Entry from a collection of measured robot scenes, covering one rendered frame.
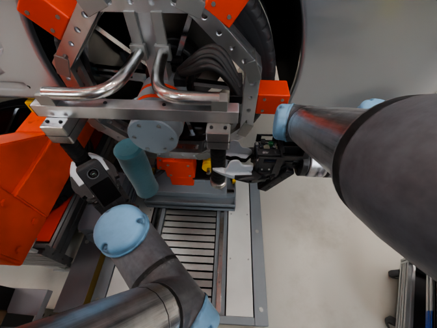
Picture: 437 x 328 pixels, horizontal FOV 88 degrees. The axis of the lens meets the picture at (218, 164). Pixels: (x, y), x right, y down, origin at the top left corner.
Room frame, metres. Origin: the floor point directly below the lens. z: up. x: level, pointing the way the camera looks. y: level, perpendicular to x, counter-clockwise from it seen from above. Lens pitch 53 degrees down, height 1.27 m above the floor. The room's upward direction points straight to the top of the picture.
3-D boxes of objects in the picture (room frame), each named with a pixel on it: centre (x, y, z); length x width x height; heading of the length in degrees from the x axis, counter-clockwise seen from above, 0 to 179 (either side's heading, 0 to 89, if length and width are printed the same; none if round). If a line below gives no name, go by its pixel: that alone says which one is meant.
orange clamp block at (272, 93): (0.56, -0.16, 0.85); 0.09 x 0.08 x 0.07; 87
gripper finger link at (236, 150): (0.36, -0.04, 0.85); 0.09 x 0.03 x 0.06; 79
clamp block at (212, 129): (0.36, 0.00, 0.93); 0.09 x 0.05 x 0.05; 177
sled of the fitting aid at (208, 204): (0.74, 0.15, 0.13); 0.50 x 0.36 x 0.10; 87
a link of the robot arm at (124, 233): (0.11, 0.13, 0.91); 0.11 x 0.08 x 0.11; 42
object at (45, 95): (0.46, 0.26, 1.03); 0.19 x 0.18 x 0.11; 177
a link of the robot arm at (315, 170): (0.32, -0.22, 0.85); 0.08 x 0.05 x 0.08; 178
